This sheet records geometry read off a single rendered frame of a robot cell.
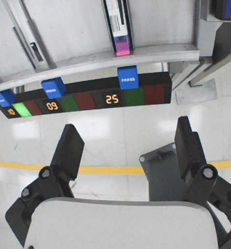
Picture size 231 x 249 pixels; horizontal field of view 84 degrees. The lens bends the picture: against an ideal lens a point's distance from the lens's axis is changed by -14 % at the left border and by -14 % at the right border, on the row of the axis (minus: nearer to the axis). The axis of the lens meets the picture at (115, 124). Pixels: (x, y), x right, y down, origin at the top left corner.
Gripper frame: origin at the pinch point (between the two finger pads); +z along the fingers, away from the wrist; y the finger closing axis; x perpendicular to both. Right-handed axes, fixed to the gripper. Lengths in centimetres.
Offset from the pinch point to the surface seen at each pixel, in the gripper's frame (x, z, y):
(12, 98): -0.8, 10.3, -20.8
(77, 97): -3.3, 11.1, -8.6
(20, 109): -4.4, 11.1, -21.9
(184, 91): -44, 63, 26
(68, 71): 2.8, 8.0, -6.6
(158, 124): -57, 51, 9
